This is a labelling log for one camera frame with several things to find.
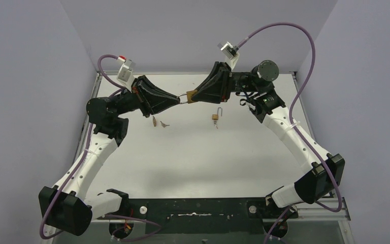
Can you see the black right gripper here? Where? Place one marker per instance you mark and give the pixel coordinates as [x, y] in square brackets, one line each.
[216, 87]

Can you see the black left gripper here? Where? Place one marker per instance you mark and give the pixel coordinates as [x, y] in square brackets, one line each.
[139, 96]

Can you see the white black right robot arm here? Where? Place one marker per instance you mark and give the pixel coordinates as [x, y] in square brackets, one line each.
[322, 171]

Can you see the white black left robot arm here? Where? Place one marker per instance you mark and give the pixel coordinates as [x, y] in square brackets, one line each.
[64, 206]

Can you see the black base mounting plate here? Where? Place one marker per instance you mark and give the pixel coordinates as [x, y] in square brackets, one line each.
[204, 215]

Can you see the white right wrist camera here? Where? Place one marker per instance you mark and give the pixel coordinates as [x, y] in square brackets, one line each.
[231, 53]

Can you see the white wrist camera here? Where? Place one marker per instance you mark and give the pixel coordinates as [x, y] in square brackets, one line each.
[125, 72]
[231, 53]

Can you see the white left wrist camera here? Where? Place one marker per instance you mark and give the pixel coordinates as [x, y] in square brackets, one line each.
[125, 72]

